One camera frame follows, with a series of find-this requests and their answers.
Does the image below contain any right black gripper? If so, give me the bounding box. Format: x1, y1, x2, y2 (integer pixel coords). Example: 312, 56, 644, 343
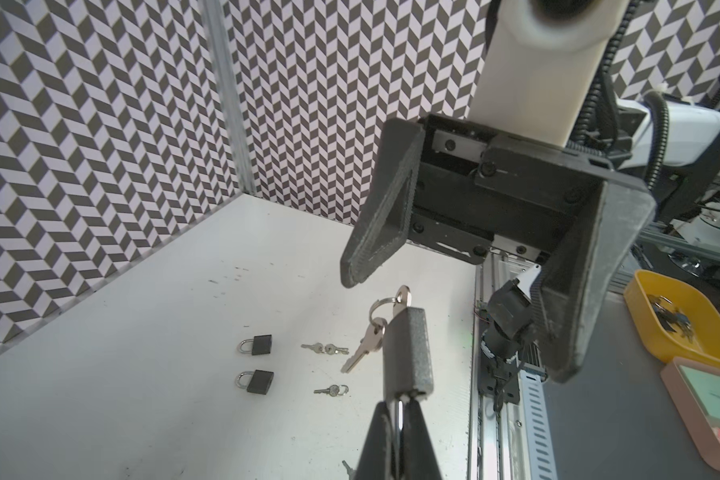
340, 114, 656, 383

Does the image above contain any yellow plastic tray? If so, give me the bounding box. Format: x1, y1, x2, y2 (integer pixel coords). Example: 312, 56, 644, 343
623, 270, 720, 369

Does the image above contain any pink box with card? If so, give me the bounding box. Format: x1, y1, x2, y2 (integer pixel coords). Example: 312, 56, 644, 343
660, 357, 720, 472

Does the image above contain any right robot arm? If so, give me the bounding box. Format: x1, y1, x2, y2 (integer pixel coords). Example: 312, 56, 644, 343
340, 91, 720, 382

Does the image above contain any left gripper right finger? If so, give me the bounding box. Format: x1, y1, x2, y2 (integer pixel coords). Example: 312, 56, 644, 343
400, 399, 442, 480

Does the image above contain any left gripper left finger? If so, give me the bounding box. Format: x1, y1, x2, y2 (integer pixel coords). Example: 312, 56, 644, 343
354, 402, 393, 480

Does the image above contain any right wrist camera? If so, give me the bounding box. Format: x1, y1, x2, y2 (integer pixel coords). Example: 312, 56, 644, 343
467, 1, 628, 147

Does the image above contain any silver key set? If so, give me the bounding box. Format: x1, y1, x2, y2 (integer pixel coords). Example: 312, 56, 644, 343
301, 342, 349, 355
313, 384, 349, 397

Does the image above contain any black padlock top with keys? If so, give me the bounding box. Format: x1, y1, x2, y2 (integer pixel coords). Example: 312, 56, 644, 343
341, 285, 434, 479

